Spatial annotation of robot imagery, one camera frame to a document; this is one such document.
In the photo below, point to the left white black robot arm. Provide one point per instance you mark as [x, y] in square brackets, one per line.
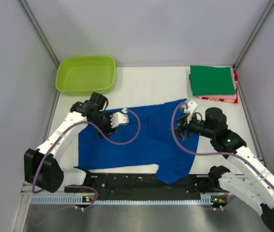
[42, 165]

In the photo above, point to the blue printed t shirt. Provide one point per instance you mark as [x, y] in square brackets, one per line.
[153, 145]

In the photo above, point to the right aluminium corner post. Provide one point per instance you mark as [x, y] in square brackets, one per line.
[262, 20]

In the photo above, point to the lime green plastic tub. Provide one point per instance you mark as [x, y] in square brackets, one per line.
[81, 76]

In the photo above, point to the left aluminium corner post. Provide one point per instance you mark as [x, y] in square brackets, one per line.
[38, 30]

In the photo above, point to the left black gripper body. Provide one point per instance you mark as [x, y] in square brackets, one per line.
[103, 122]

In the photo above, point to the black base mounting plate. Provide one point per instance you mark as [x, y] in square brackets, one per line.
[146, 187]

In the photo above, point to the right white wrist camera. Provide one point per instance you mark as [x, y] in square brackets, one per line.
[188, 108]

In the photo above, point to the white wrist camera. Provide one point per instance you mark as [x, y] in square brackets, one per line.
[188, 108]
[118, 119]

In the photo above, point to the grey slotted cable duct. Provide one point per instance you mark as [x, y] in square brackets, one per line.
[86, 200]

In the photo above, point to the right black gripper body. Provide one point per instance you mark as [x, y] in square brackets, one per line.
[195, 126]

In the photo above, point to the folded green t shirt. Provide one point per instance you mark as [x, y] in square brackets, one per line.
[208, 80]

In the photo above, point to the aluminium corner post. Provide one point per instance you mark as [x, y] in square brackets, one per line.
[262, 20]
[38, 30]

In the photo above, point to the folded red patterned t shirt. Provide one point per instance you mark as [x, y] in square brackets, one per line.
[234, 76]

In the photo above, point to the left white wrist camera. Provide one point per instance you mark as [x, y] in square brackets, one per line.
[118, 119]

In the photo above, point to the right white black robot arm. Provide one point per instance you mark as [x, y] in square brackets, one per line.
[258, 193]

